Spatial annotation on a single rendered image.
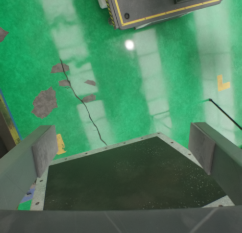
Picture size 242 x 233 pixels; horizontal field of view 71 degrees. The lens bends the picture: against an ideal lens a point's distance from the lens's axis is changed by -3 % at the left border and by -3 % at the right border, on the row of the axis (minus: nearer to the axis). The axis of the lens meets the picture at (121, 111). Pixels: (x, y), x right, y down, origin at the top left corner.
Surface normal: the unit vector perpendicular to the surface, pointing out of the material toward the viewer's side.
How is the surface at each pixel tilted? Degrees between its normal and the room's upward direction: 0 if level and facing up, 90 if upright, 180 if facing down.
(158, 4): 0
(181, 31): 0
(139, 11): 0
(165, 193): 90
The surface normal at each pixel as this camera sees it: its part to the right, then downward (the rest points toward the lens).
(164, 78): 0.31, 0.22
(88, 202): -0.14, -0.95
